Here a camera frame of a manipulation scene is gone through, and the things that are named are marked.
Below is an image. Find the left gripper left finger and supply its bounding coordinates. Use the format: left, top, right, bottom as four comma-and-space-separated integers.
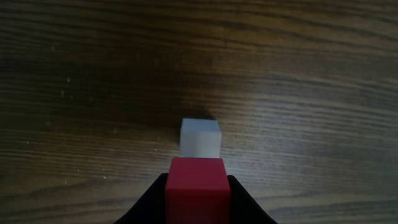
113, 173, 169, 224

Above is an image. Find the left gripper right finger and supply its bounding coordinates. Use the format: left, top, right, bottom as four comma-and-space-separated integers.
227, 174, 279, 224

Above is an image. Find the red cube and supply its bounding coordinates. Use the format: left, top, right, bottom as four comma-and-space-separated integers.
164, 157, 232, 224

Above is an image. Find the white cube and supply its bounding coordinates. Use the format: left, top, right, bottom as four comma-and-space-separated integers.
179, 118, 223, 159

